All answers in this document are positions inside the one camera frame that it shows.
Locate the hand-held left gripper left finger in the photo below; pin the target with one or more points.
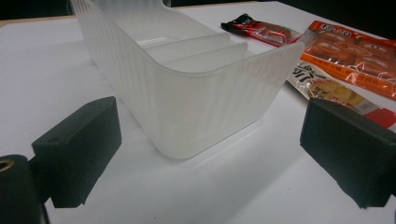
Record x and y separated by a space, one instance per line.
77 149

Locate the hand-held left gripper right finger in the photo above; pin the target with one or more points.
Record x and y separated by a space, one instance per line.
348 149

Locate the small clear red-edged snack packet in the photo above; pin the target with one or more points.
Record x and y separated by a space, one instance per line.
327 88

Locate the large orange snack packet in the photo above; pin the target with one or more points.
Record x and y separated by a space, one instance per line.
351 56

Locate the translucent white plastic bin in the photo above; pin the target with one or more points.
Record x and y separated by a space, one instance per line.
193 109

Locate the black and red snack packet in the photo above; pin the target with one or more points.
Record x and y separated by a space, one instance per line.
264 29

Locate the white table cover sheet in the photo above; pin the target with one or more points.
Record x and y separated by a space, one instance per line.
186 193

